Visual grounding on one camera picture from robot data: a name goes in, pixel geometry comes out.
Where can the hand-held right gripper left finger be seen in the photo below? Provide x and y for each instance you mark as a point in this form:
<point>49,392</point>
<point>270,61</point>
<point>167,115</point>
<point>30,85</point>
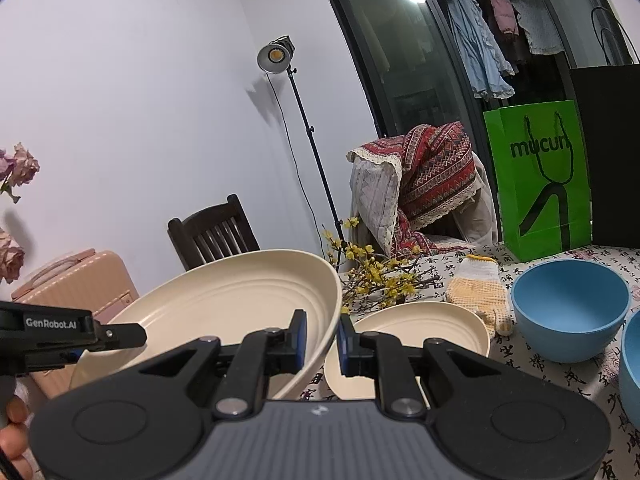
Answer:
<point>299,337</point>

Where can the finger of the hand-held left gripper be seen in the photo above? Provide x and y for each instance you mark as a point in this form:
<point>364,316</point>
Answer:
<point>122,336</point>

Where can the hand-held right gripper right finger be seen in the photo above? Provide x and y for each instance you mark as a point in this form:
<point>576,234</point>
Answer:
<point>344,345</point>

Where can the cream ridged plate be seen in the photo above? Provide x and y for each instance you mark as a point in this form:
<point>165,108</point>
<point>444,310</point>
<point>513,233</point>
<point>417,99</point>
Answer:
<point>225,290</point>
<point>415,320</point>

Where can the blue bowl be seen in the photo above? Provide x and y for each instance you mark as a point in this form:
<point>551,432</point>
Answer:
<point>570,300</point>
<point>631,365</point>

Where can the person's left hand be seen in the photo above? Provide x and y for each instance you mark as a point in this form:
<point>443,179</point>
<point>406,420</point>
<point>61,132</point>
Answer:
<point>12,450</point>

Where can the pink hard-shell suitcase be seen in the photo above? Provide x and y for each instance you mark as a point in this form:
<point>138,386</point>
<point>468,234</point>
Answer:
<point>75,280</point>

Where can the yellow flower branch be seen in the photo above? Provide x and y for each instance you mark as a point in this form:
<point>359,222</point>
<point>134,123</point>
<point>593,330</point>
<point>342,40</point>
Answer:
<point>370,265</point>

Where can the dark wooden chair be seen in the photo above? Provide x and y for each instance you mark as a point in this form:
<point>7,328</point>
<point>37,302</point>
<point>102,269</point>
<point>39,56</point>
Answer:
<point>210,235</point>

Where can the yellow white knit glove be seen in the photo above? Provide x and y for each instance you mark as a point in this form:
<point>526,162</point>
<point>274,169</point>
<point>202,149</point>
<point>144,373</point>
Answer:
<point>475,290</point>

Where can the white quilted cushion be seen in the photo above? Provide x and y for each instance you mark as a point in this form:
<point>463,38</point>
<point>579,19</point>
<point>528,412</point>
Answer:
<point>375,195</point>

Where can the dried pink flowers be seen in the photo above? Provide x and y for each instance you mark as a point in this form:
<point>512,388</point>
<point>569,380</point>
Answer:
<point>20,165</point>

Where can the chair with patterned blanket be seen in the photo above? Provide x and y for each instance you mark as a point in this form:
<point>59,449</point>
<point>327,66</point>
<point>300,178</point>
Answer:
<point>435,175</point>

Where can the calligraphy printed tablecloth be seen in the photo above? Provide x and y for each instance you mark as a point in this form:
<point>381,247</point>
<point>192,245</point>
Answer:
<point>550,410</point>

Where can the green paper bag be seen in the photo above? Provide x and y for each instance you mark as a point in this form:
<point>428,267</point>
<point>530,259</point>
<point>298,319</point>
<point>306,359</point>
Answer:
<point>540,185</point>

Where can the studio light on stand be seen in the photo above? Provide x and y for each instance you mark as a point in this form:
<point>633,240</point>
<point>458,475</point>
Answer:
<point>274,55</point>

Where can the dark sliding glass door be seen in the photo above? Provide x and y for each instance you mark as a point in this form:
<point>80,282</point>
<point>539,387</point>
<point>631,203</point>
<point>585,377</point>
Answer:
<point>390,35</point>

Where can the black paper bag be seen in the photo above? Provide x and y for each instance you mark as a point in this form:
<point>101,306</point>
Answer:
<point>610,160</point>

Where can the hanging blue garment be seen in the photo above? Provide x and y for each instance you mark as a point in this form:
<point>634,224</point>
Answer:
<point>475,45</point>

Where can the hanging pink garment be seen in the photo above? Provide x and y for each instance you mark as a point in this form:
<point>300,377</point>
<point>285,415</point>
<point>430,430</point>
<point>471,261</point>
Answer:
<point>502,10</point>

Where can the hanging white garment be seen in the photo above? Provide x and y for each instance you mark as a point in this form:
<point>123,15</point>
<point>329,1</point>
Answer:
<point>540,25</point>

